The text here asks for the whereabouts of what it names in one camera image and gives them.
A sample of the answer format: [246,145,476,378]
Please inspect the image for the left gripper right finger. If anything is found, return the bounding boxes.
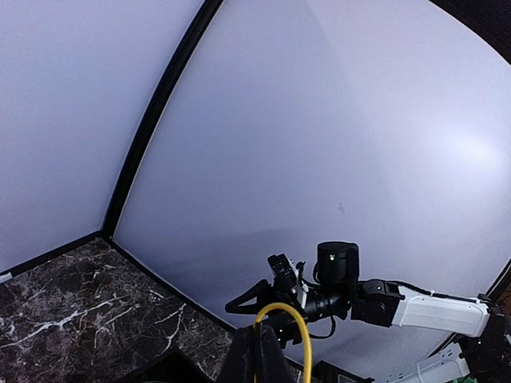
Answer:
[255,322,294,383]

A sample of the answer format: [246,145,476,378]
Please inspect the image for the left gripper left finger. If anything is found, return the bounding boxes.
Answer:
[217,326,256,383]

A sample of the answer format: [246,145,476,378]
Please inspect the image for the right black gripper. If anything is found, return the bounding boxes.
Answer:
[224,254,355,340]

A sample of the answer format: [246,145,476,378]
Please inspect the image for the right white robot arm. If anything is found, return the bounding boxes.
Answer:
[225,242,510,382]

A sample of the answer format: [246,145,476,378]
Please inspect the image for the black bin near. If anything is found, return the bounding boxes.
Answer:
[117,347,213,383]

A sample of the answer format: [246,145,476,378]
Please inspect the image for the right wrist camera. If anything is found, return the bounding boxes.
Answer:
[313,241,359,296]

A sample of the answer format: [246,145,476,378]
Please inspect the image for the right black corner post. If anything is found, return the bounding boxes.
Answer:
[486,260,511,301]

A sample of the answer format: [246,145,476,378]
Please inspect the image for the black corner post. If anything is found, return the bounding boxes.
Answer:
[486,260,511,301]
[101,0,222,239]

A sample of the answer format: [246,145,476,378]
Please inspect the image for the left black corner post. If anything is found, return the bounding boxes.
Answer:
[101,0,222,239]

